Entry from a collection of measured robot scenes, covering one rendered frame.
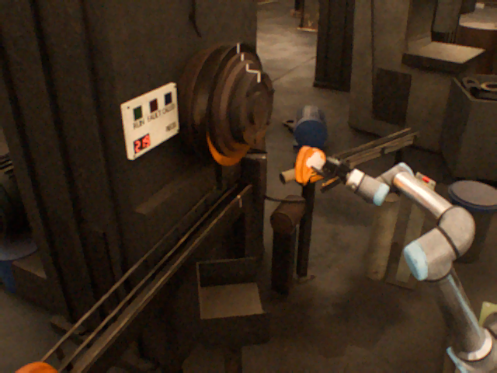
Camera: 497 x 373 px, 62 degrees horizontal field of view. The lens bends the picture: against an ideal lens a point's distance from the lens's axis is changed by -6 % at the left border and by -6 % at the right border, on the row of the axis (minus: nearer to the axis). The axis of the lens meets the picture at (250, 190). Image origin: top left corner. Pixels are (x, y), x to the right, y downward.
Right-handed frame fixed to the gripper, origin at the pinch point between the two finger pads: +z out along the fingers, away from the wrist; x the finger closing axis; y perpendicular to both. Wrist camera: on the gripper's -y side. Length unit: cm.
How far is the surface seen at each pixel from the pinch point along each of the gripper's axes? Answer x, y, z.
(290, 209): -8.8, -32.6, -0.9
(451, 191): -85, -21, -73
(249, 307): 66, -22, -13
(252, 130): 22.8, 14.1, 18.7
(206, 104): 42, 26, 30
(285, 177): -10.5, -19.0, 7.7
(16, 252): 58, -95, 114
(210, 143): 41, 12, 26
